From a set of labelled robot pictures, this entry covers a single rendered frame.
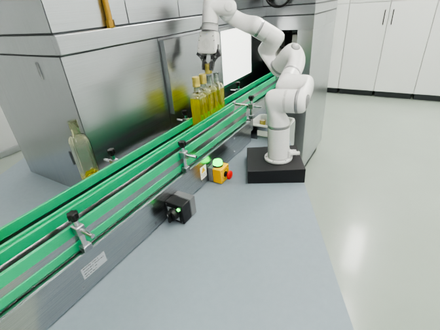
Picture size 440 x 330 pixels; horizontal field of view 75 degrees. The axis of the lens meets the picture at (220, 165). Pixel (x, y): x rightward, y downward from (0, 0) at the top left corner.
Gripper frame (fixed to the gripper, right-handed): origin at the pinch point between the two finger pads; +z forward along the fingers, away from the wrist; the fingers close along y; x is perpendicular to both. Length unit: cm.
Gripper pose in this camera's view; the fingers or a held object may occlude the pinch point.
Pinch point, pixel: (207, 65)
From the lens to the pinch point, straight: 145.0
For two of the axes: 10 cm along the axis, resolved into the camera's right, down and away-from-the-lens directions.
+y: 8.5, 2.1, -4.8
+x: 5.2, -2.2, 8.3
